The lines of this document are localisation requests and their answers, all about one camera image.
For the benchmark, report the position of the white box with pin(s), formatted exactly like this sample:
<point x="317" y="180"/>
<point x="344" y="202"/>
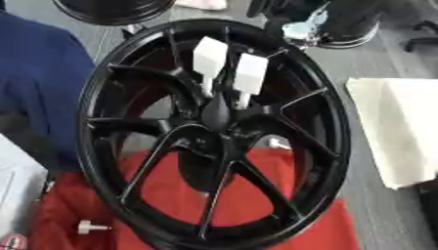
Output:
<point x="17" y="188"/>

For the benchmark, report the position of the black spoked wheel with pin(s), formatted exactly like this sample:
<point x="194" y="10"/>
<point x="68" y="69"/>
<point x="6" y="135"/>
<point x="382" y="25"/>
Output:
<point x="142" y="162"/>

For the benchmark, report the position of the person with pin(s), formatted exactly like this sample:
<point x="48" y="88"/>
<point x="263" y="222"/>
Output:
<point x="40" y="84"/>

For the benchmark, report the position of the black office chair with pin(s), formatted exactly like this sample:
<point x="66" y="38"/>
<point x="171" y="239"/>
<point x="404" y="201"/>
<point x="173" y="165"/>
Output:
<point x="423" y="37"/>

